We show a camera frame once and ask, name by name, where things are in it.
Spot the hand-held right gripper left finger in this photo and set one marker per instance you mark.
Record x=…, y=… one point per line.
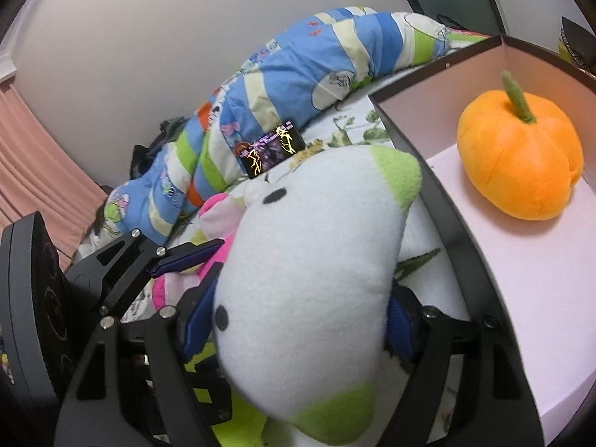
x=196, y=321

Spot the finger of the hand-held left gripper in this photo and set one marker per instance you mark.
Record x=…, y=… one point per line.
x=186, y=259
x=210, y=396

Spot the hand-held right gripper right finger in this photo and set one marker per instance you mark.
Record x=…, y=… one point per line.
x=399, y=330

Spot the white plush toy green ears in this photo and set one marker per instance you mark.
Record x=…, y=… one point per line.
x=307, y=251

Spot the black box pink inside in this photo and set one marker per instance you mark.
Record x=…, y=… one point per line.
x=512, y=270

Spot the black bag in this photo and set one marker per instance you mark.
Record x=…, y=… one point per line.
x=145, y=152

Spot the pink curtain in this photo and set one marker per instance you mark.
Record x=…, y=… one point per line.
x=28, y=163

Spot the orange plush pumpkin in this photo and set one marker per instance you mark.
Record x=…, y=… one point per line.
x=517, y=158

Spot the blue striped cartoon quilt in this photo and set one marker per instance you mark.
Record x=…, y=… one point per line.
x=298, y=65

